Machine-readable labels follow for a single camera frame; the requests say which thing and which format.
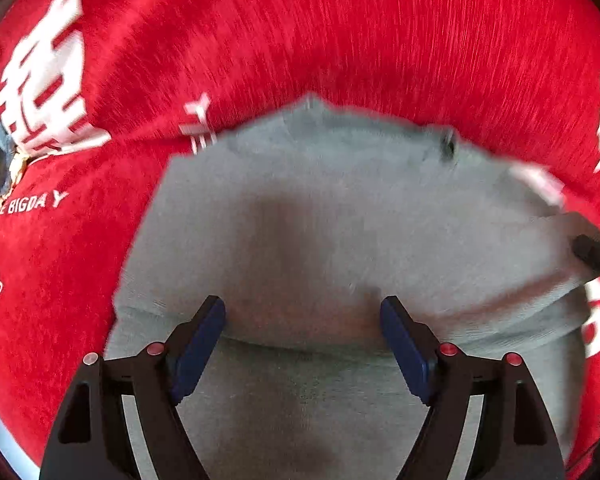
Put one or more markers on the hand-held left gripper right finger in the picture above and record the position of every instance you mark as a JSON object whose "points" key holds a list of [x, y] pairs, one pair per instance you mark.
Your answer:
{"points": [[405, 347]]}

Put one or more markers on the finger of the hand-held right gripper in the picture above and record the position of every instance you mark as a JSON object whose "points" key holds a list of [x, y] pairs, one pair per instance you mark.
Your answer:
{"points": [[597, 255]]}

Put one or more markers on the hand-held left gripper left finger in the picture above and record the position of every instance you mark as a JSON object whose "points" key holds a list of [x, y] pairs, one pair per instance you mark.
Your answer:
{"points": [[200, 345]]}

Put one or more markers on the small grey garment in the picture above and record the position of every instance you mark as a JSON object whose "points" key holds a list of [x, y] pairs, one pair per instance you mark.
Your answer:
{"points": [[330, 220]]}

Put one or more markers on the pale bedsheet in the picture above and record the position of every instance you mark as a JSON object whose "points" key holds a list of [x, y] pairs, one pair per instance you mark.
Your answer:
{"points": [[0, 430]]}

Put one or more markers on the red printed blanket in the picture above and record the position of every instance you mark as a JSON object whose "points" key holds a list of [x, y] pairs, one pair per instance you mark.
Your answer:
{"points": [[290, 35]]}

